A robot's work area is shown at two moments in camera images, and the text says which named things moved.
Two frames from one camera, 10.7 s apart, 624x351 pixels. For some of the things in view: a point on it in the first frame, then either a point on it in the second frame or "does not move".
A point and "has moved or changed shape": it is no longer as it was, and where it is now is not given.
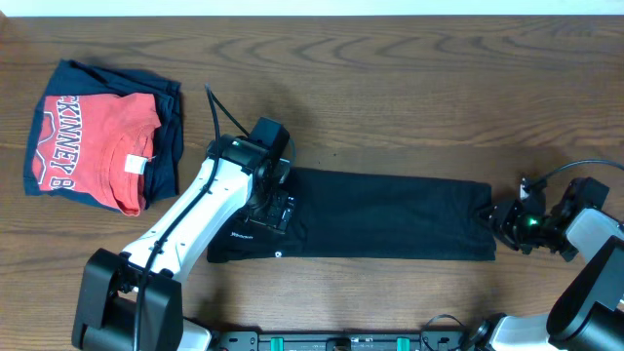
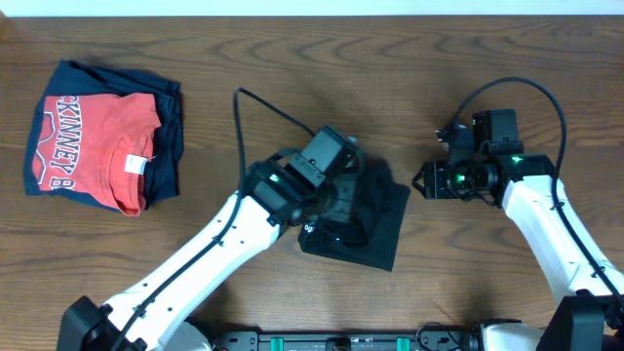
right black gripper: [505, 213] → [435, 181]
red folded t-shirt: [98, 145] does not move
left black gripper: [280, 214] → [342, 206]
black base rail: [249, 340] does not move
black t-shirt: [371, 216] has moved or changed shape
